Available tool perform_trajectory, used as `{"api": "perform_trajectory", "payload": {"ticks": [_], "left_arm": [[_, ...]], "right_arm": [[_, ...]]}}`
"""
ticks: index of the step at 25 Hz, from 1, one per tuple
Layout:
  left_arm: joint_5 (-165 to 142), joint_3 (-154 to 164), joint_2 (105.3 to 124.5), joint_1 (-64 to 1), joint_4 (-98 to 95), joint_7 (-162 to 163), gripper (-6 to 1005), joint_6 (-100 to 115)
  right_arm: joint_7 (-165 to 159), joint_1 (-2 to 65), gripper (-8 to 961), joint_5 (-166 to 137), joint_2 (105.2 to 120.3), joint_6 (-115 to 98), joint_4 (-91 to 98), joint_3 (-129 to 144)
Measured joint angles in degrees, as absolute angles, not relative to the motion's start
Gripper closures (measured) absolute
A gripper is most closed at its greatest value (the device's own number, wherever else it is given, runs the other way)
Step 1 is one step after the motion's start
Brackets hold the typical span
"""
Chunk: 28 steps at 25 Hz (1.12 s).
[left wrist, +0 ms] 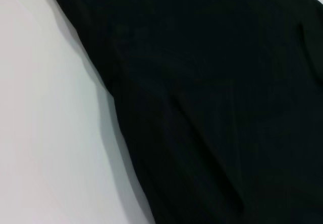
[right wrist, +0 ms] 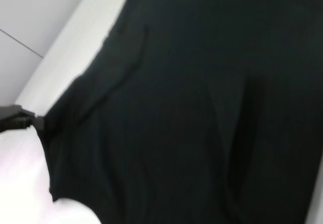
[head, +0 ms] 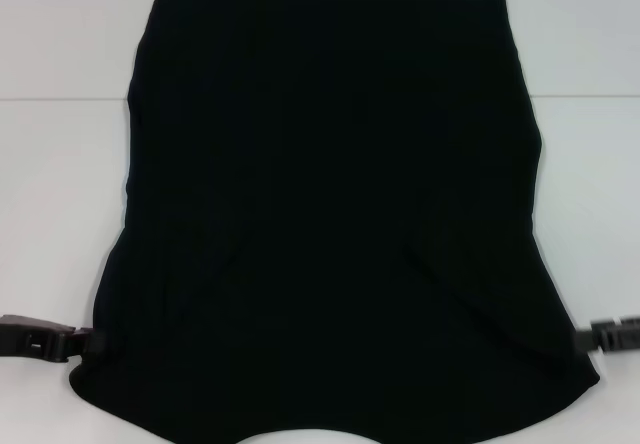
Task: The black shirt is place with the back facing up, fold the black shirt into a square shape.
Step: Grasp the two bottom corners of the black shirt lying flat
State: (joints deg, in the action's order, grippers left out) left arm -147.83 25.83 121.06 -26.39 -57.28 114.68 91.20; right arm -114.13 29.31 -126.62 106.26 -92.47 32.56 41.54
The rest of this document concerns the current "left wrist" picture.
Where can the black shirt with FREE print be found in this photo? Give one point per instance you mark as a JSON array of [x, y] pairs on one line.
[[202, 108]]

